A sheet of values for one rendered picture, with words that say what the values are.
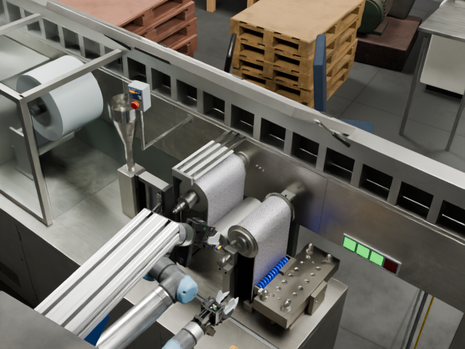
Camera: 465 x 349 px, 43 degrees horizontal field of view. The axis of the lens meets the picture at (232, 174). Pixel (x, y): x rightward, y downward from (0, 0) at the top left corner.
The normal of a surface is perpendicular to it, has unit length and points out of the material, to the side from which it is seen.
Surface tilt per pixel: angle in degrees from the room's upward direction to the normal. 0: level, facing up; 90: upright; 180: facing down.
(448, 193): 90
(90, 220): 0
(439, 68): 90
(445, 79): 90
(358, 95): 0
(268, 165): 90
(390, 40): 0
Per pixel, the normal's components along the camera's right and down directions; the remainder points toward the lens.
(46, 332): 0.04, -0.77
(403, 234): -0.62, 0.48
